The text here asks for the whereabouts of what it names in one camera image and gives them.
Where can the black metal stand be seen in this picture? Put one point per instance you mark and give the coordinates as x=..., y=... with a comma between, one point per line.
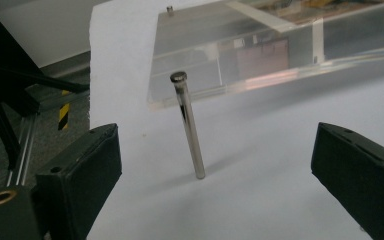
x=10, y=83

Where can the small metal screw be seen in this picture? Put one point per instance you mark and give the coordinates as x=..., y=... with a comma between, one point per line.
x=170, y=10

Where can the yellow black striped tape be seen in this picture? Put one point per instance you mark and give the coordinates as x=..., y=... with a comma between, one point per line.
x=63, y=113

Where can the clear acrylic box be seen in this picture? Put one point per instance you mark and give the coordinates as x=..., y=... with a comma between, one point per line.
x=273, y=50

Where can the aluminium profile rail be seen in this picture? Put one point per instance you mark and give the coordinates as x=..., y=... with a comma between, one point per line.
x=21, y=150

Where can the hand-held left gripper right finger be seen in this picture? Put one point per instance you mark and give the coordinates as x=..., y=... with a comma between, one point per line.
x=360, y=176

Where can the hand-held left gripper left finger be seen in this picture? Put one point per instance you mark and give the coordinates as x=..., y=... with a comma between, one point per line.
x=80, y=176

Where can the silver metal pin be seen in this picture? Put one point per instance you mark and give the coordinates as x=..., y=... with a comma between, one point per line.
x=189, y=126

